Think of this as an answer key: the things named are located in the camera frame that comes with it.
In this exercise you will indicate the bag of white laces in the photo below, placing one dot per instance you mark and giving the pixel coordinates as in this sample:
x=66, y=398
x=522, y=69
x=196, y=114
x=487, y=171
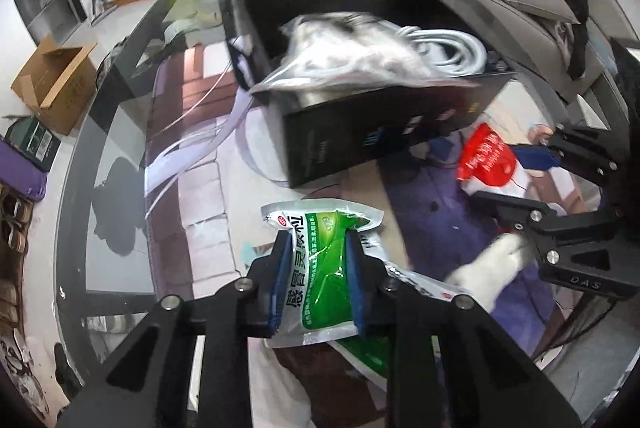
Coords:
x=340, y=53

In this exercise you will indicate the green medicine packet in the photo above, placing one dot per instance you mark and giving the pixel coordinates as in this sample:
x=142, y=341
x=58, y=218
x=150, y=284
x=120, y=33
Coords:
x=320, y=273

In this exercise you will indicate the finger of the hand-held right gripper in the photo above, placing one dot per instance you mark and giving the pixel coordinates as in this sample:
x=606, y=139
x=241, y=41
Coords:
x=535, y=157
x=550, y=218

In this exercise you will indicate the white and green packet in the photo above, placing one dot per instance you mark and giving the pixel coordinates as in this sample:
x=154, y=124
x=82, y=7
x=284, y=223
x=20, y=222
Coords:
x=370, y=355

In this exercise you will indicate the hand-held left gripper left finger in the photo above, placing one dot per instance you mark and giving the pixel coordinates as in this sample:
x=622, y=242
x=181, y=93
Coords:
x=280, y=283

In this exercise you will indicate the black cardboard box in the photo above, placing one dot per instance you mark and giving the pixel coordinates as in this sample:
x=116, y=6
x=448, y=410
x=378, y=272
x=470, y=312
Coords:
x=350, y=143

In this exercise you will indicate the black jacket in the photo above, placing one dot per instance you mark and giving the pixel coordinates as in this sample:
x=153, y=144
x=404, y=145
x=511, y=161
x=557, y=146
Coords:
x=575, y=28

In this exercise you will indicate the red and white packet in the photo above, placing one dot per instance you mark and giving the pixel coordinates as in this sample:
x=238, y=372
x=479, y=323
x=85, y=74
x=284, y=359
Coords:
x=482, y=153

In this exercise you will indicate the open brown cardboard box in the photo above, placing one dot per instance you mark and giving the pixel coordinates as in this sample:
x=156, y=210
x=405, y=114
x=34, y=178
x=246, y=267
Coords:
x=55, y=83

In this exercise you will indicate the dark green box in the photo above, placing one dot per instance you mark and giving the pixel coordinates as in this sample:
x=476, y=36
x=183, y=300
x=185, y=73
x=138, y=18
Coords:
x=32, y=141

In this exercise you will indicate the white sock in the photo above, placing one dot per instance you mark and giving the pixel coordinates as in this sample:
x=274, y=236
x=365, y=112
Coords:
x=485, y=278

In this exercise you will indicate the glass table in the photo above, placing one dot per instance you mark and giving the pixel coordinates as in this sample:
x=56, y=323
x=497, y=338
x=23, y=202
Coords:
x=110, y=133

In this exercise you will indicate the wooden shoe rack with shoes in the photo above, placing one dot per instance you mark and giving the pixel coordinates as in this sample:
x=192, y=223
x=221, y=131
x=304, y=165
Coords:
x=15, y=228

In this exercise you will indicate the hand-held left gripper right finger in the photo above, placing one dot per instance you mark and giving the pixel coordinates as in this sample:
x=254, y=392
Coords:
x=356, y=283

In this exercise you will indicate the purple rolled mat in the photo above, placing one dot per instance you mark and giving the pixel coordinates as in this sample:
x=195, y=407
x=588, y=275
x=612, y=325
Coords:
x=20, y=173

